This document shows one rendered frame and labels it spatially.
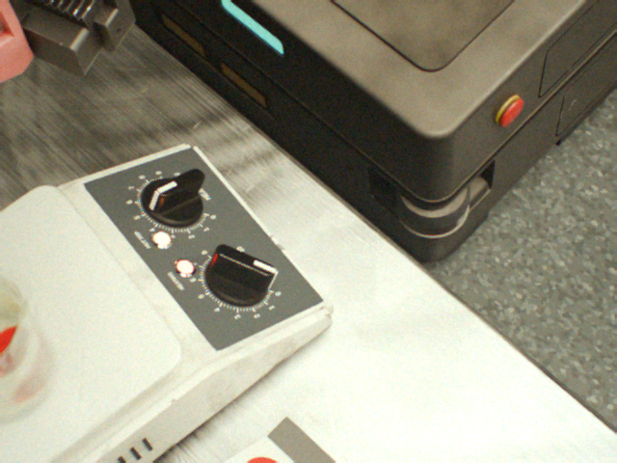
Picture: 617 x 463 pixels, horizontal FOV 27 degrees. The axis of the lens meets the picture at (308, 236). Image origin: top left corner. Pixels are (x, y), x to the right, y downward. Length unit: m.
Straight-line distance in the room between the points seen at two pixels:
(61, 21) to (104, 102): 0.32
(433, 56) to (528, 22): 0.10
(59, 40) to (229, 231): 0.25
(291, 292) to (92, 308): 0.11
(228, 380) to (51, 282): 0.10
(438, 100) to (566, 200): 0.40
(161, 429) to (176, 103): 0.21
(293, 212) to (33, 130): 0.16
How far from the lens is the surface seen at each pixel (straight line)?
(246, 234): 0.66
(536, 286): 1.50
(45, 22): 0.44
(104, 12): 0.43
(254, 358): 0.63
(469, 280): 1.50
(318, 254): 0.69
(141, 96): 0.75
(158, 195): 0.64
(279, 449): 0.66
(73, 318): 0.61
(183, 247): 0.65
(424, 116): 1.18
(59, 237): 0.62
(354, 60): 1.21
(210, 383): 0.62
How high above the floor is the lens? 1.39
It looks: 66 degrees down
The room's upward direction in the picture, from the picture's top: 11 degrees counter-clockwise
